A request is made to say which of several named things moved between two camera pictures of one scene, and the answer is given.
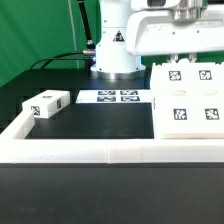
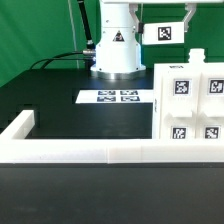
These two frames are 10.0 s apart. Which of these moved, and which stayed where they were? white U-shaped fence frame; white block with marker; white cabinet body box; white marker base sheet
Moved: white block with marker
Stayed: white cabinet body box; white marker base sheet; white U-shaped fence frame
